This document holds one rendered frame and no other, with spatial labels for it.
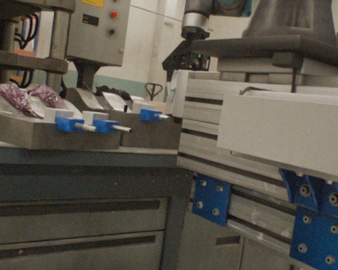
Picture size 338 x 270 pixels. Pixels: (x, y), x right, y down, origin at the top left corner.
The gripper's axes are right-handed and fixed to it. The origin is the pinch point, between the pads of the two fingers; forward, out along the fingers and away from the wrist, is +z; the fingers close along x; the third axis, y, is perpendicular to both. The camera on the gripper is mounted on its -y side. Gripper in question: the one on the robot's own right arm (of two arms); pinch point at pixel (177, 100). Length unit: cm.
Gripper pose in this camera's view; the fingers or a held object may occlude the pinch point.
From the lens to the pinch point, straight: 123.1
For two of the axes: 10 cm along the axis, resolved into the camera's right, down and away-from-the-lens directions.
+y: 6.3, 0.0, -7.8
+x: 7.6, 2.0, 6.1
